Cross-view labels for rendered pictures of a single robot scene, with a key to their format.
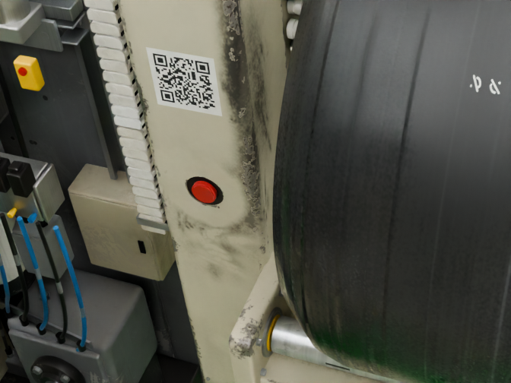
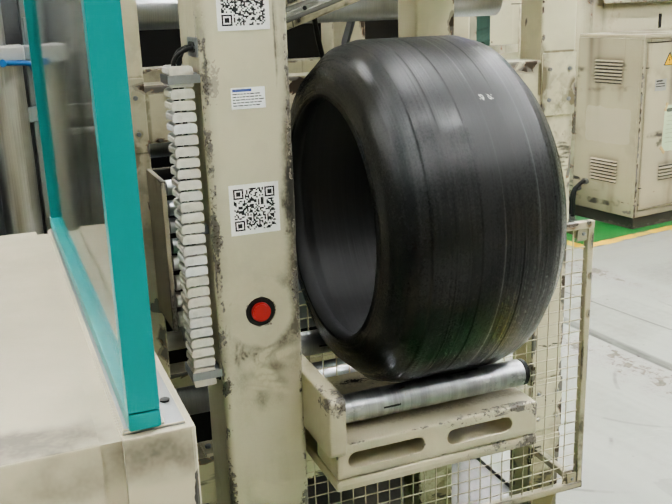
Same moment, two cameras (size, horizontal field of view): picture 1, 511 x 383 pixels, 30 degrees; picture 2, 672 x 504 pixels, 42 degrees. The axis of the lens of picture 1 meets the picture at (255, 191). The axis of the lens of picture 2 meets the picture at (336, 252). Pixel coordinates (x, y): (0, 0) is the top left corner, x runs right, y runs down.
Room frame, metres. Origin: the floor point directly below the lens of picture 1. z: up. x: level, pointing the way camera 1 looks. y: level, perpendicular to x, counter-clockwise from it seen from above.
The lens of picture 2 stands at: (-0.14, 0.90, 1.51)
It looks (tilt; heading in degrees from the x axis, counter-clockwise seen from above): 16 degrees down; 312
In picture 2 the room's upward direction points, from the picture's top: 2 degrees counter-clockwise
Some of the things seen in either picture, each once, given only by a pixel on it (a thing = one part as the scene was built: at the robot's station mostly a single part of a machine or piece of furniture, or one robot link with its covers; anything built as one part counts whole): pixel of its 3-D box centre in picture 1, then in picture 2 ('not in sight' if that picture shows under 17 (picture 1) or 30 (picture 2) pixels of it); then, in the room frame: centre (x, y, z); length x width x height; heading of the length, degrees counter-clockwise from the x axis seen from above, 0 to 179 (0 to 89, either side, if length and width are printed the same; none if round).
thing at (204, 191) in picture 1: (205, 189); (260, 311); (0.78, 0.06, 1.06); 0.03 x 0.02 x 0.03; 63
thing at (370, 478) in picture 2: not in sight; (391, 413); (0.74, -0.21, 0.80); 0.37 x 0.36 x 0.02; 153
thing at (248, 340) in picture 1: (300, 245); (295, 378); (0.82, -0.05, 0.90); 0.40 x 0.03 x 0.10; 153
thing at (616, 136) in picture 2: not in sight; (653, 124); (2.22, -5.02, 0.62); 0.91 x 0.58 x 1.25; 72
